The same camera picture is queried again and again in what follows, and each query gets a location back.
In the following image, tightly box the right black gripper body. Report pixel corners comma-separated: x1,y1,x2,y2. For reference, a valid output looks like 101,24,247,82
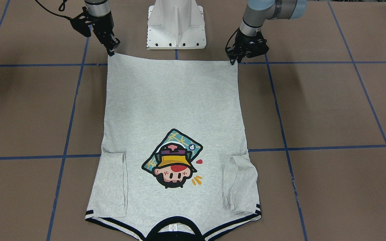
70,12,120,51

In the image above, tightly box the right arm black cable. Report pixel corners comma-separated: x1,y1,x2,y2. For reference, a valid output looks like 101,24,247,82
36,0,86,22

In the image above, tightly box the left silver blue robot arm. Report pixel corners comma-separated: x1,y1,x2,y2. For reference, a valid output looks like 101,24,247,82
225,0,307,65

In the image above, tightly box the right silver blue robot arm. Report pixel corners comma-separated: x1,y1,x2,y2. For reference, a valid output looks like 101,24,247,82
69,0,121,56

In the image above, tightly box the grey cartoon print t-shirt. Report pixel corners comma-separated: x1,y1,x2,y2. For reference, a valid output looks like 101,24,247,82
85,54,262,241

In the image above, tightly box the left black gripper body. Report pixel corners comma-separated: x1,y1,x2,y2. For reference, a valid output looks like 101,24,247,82
225,30,269,60

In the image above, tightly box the white camera mast base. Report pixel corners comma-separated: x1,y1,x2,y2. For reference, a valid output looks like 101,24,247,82
146,0,207,50

